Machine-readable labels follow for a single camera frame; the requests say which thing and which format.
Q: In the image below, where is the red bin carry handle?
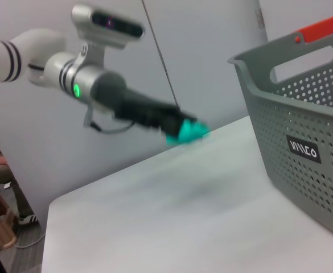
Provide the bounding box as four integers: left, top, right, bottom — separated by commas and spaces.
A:
294, 11, 333, 45

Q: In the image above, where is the left gripper cable with connector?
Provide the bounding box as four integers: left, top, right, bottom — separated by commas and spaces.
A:
83, 106, 140, 135

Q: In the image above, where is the grey cable on floor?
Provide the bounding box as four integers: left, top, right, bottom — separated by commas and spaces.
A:
14, 229, 46, 249

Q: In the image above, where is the grey perforated storage bin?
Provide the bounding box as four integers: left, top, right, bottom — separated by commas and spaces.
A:
227, 28, 333, 243

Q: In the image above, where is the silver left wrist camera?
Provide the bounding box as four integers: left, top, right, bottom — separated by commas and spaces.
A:
71, 4, 144, 51

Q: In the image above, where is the cyan sloped brick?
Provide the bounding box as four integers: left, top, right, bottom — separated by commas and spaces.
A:
166, 119, 212, 147

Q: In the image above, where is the seated person in khaki trousers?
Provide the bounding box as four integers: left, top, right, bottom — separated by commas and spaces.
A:
0, 143, 39, 225

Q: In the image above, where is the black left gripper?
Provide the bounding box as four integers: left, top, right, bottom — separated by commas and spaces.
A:
93, 72, 198, 137

